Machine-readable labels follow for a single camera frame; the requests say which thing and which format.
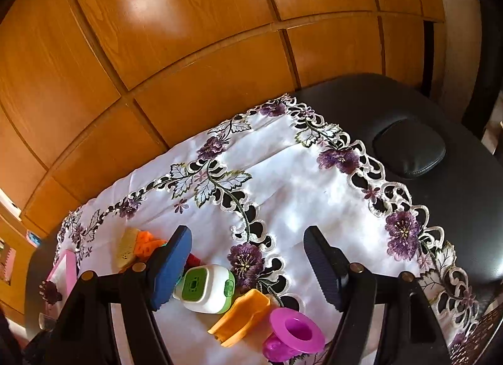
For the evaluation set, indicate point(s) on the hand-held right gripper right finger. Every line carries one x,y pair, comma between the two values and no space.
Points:
324,270

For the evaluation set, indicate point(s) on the white floral embroidered tablecloth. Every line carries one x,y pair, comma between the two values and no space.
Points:
306,192

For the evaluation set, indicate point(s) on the black leather cushion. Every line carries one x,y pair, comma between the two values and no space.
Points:
408,150

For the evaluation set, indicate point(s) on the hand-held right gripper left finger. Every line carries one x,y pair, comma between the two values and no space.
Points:
171,270

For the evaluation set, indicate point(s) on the small teal item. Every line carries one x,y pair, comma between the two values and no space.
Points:
33,238

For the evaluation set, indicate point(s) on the pink storage box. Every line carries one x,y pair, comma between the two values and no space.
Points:
66,270

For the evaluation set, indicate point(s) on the brown patterned cloth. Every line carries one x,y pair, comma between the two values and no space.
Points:
485,333

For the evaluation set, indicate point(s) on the orange plastic building block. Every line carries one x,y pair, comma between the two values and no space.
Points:
147,245

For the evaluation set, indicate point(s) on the wooden side cabinet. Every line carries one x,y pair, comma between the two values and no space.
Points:
15,294

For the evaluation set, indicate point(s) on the magenta plastic funnel toy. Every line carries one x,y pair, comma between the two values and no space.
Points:
294,333

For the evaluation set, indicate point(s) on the red plastic building block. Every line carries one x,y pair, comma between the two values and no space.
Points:
193,262

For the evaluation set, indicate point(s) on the orange plastic scoop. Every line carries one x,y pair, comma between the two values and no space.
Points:
239,319

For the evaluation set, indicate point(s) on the wooden panelled wardrobe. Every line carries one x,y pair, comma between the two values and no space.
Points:
157,54

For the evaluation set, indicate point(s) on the yellow foam block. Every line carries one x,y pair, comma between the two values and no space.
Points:
126,249

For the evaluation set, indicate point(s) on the white and green container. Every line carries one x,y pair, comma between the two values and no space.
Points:
208,290

